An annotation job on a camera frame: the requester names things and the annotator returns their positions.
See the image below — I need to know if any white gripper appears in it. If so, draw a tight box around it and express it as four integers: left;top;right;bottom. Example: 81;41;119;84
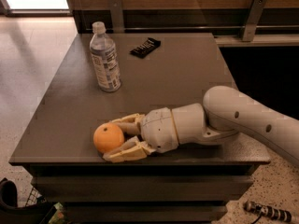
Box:
103;107;178;163

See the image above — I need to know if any orange fruit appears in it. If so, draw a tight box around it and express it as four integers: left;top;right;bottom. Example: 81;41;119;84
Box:
93;122;124;154

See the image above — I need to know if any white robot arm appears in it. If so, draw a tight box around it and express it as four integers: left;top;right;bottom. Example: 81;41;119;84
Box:
103;86;299;165

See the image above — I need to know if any black rxbar chocolate wrapper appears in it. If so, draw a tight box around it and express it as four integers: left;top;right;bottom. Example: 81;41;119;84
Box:
130;37;161;59

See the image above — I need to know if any dark grey drawer cabinet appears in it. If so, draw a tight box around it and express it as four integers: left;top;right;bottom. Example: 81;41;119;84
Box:
10;34;270;224

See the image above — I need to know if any clear plastic water bottle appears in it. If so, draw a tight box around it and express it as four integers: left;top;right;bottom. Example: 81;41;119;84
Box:
90;21;121;92

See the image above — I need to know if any black basket with items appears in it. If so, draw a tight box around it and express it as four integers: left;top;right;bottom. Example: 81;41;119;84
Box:
0;178;74;224

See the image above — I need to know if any black white striped tool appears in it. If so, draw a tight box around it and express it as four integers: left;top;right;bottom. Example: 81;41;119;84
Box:
243;201;299;224

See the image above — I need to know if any horizontal metal rail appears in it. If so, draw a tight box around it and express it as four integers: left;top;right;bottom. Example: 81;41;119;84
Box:
83;24;299;32

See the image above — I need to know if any left metal wall bracket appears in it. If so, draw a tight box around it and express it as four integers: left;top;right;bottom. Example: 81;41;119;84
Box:
108;0;125;34

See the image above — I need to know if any metal wall bracket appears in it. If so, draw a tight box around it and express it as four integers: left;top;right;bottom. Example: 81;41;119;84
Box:
240;0;267;42
108;0;125;34

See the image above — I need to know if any right metal wall bracket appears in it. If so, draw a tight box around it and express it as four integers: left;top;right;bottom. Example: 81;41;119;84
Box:
240;0;267;42

